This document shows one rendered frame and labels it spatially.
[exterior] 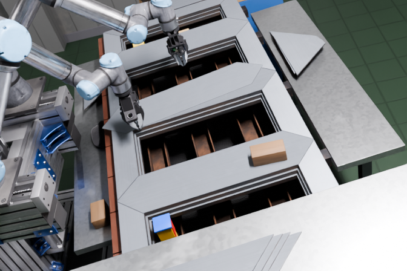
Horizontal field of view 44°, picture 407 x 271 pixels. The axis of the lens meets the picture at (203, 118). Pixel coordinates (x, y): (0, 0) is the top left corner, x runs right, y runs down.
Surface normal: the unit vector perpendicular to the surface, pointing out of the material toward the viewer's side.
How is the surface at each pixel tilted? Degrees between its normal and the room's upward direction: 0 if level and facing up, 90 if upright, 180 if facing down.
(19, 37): 85
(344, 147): 0
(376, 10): 0
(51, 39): 90
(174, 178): 0
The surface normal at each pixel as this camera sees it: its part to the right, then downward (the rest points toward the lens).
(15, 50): 0.77, 0.18
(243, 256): -0.23, -0.72
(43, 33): 0.06, 0.66
